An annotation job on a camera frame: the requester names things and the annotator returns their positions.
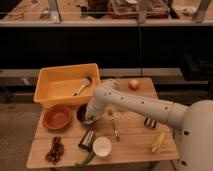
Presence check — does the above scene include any blue grey towel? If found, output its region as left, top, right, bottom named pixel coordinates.
left=83, top=119, right=97, bottom=126

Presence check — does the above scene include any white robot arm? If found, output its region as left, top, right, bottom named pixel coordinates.
left=84, top=79, right=213, bottom=171

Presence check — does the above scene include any orange bowl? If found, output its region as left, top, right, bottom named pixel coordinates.
left=42, top=105, right=72, bottom=130

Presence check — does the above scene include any silver fork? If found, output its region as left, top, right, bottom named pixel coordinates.
left=108, top=110, right=120, bottom=141

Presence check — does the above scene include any metal can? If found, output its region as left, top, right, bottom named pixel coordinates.
left=78, top=130, right=96, bottom=150

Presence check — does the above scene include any wooden table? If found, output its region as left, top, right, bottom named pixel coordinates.
left=26, top=77, right=180, bottom=170

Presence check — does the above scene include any yellow plastic bin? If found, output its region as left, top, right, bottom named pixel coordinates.
left=34, top=63, right=100, bottom=108

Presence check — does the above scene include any green vegetable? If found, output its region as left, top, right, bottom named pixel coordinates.
left=75, top=151, right=95, bottom=167

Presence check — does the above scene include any orange fruit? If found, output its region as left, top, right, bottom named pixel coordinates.
left=128, top=79, right=139, bottom=90

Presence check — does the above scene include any dark grapes bunch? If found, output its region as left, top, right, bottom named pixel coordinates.
left=45, top=137, right=64, bottom=164

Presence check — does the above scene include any striped red black object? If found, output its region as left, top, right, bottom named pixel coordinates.
left=144, top=118, right=157, bottom=129

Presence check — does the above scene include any yellow corn cob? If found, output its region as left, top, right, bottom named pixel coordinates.
left=150, top=133, right=165, bottom=153

